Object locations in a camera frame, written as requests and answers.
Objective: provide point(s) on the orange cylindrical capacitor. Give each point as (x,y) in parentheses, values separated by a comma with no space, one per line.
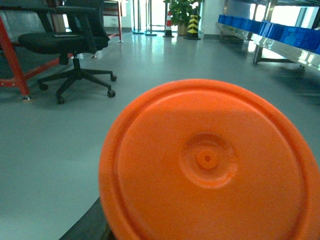
(201,159)

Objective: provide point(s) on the red white traffic cone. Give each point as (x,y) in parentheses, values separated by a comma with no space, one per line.
(168,26)

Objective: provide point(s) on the yellow black striped bollard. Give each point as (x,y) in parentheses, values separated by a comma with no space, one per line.
(193,26)

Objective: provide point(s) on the green potted plant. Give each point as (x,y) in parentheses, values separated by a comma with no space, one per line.
(180,13)

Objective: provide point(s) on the black office chair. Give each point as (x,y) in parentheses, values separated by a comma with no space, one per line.
(87,35)

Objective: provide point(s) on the stainless steel shelf rack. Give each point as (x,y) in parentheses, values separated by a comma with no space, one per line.
(290,54)

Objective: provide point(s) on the row of blue bins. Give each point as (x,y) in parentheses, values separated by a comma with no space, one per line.
(300,37)

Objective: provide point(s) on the red metal table frame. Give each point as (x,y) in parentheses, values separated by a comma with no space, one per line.
(20,79)

